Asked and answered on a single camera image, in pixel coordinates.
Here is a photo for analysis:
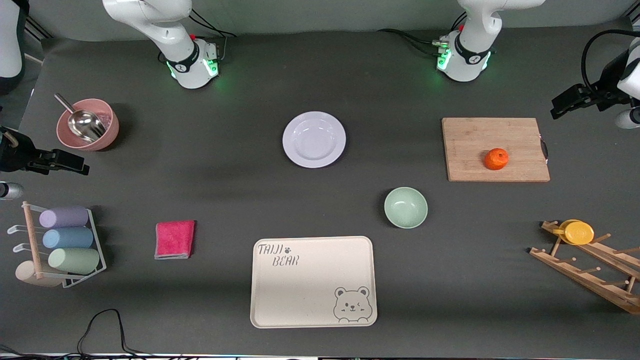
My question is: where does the orange mandarin fruit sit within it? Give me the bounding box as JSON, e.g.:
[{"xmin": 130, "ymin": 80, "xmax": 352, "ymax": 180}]
[{"xmin": 483, "ymin": 147, "xmax": 510, "ymax": 171}]

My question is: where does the white round plate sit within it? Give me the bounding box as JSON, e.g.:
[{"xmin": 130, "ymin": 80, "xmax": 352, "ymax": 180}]
[{"xmin": 282, "ymin": 111, "xmax": 347, "ymax": 169}]

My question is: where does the metal scoop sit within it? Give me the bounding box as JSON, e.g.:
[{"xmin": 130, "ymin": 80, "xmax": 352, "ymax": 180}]
[{"xmin": 54, "ymin": 93, "xmax": 107, "ymax": 143}]

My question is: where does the pink bowl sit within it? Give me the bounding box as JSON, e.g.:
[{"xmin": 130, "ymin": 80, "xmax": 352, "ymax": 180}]
[{"xmin": 56, "ymin": 98, "xmax": 120, "ymax": 152}]

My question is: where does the purple cup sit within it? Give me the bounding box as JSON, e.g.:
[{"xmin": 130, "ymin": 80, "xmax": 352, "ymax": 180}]
[{"xmin": 39, "ymin": 205, "xmax": 90, "ymax": 230}]

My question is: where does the blue cup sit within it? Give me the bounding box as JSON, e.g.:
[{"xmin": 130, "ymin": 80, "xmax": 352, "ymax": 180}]
[{"xmin": 42, "ymin": 226, "xmax": 95, "ymax": 250}]

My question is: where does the wooden cutting board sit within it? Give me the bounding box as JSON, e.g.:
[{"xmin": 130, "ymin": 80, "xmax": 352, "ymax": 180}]
[{"xmin": 441, "ymin": 117, "xmax": 551, "ymax": 183}]

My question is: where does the green cup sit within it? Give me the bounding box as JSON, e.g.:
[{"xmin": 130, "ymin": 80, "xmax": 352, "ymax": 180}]
[{"xmin": 47, "ymin": 247, "xmax": 101, "ymax": 275}]

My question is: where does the beige cup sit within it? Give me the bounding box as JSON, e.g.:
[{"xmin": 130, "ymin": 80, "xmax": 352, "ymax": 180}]
[{"xmin": 14, "ymin": 260, "xmax": 64, "ymax": 289}]

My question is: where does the yellow mug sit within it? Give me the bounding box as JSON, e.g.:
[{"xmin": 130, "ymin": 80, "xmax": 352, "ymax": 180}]
[{"xmin": 552, "ymin": 219, "xmax": 596, "ymax": 246}]

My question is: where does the pink folded cloth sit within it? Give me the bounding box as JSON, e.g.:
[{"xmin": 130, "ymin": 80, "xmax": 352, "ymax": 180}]
[{"xmin": 154, "ymin": 220, "xmax": 196, "ymax": 260}]

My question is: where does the wooden peg mug rack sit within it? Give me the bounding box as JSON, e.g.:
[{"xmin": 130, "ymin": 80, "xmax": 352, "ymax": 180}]
[{"xmin": 529, "ymin": 220, "xmax": 640, "ymax": 316}]

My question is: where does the pale green bowl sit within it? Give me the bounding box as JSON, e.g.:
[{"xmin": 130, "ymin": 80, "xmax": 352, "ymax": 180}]
[{"xmin": 384, "ymin": 186, "xmax": 429, "ymax": 230}]

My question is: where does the beige bear print tray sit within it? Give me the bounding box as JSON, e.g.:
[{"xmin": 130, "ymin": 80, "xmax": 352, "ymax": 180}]
[{"xmin": 249, "ymin": 236, "xmax": 378, "ymax": 329}]

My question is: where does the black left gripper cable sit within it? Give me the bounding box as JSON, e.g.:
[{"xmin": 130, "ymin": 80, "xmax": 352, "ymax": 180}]
[{"xmin": 580, "ymin": 28, "xmax": 640, "ymax": 98}]

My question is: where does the white wire cup rack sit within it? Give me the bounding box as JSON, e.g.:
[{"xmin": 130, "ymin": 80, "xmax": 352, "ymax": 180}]
[{"xmin": 7, "ymin": 200, "xmax": 108, "ymax": 290}]

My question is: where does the black looped table cable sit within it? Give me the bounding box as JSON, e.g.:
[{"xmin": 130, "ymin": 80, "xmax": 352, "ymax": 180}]
[{"xmin": 76, "ymin": 308, "xmax": 151, "ymax": 359}]

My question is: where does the black left arm base cable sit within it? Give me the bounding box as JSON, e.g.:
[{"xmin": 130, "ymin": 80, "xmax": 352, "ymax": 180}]
[{"xmin": 376, "ymin": 12, "xmax": 469, "ymax": 57}]

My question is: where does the black arm base cable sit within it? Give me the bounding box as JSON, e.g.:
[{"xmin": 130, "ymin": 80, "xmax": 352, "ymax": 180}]
[
  {"xmin": 189, "ymin": 7, "xmax": 239, "ymax": 63},
  {"xmin": 376, "ymin": 12, "xmax": 469, "ymax": 57}
]

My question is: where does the black right arm base cable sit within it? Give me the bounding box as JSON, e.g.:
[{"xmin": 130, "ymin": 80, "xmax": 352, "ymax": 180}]
[{"xmin": 189, "ymin": 7, "xmax": 239, "ymax": 63}]

